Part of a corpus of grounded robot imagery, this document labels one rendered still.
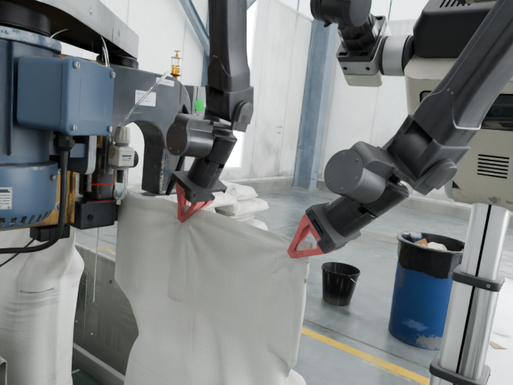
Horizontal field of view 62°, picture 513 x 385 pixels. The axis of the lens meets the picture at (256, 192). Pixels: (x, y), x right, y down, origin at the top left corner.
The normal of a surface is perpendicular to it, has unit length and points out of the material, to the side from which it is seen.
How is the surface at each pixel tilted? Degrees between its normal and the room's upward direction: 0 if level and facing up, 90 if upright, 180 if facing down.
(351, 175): 75
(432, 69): 40
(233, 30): 103
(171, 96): 90
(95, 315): 90
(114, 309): 90
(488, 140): 130
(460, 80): 93
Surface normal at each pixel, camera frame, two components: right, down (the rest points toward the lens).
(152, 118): 0.81, 0.18
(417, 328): -0.44, 0.14
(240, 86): 0.65, 0.40
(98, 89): 0.98, 0.14
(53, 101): -0.20, 0.13
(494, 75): 0.32, 0.70
